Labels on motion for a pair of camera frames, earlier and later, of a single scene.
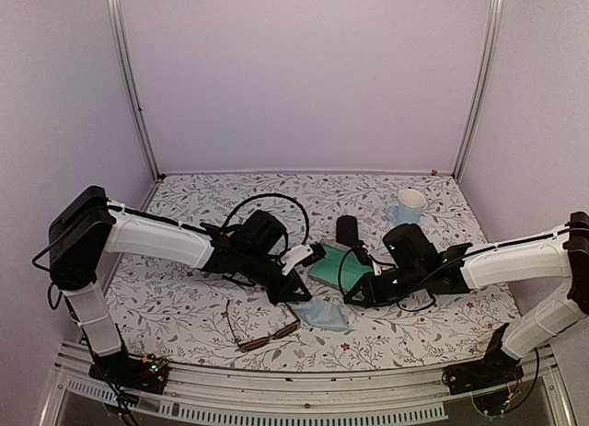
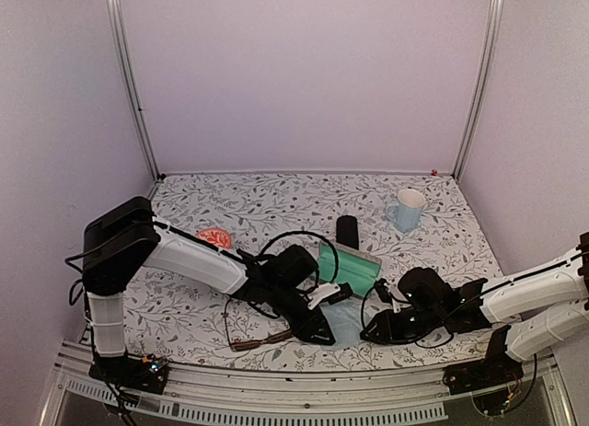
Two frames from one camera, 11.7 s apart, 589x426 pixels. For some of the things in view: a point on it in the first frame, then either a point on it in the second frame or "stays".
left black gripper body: [271, 289] -> [295, 323]
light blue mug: [408, 209] stays
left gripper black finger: [289, 295] -> [317, 330]
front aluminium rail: [393, 396] stays
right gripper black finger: [364, 285] -> [378, 329]
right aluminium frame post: [489, 77] stays
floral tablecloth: [171, 314] stays
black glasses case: [347, 230] stays
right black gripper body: [407, 280] -> [409, 330]
